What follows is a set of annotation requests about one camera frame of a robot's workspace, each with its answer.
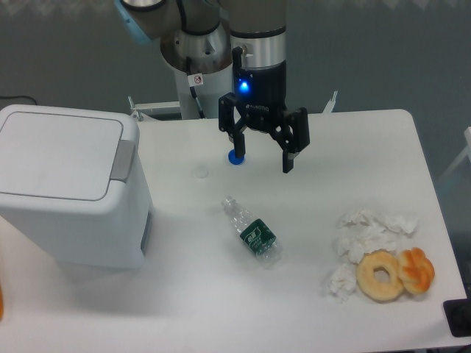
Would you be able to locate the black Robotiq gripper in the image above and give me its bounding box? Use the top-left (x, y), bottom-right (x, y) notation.
top-left (219, 46), bottom-right (310, 174)

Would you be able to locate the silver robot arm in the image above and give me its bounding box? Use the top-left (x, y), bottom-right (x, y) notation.
top-left (116, 1), bottom-right (310, 172)

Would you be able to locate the white trash can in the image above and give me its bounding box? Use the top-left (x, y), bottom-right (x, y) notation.
top-left (1, 104), bottom-right (153, 268)

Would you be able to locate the blue bottle cap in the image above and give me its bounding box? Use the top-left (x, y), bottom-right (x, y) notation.
top-left (227, 149), bottom-right (245, 165)

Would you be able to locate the clear plastic bottle green label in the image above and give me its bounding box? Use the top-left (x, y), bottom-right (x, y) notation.
top-left (222, 196), bottom-right (282, 268)

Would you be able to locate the crumpled white tissue large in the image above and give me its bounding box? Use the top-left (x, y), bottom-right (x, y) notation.
top-left (333, 208), bottom-right (419, 264)

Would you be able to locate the white table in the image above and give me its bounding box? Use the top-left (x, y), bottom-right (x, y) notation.
top-left (1, 110), bottom-right (470, 352)

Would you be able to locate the crumpled white tissue small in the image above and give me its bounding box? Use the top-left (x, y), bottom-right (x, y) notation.
top-left (327, 263), bottom-right (357, 302)

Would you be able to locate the twisted glazed bread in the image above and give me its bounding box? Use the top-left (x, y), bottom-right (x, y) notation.
top-left (397, 247), bottom-right (435, 295)

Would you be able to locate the black device at table corner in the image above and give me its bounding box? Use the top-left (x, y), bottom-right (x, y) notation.
top-left (443, 299), bottom-right (470, 338)

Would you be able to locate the orange object at left edge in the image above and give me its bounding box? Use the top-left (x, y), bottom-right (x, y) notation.
top-left (0, 285), bottom-right (4, 321)

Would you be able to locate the black cable on pedestal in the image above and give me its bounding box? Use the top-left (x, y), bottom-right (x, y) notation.
top-left (188, 84), bottom-right (205, 119)

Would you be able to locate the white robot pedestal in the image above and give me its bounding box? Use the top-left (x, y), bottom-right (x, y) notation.
top-left (173, 65), bottom-right (233, 120)

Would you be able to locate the ring donut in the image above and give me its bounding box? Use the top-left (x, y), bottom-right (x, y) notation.
top-left (355, 251), bottom-right (404, 302)

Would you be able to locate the white frame at right edge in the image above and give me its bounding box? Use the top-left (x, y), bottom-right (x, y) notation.
top-left (438, 127), bottom-right (470, 195)

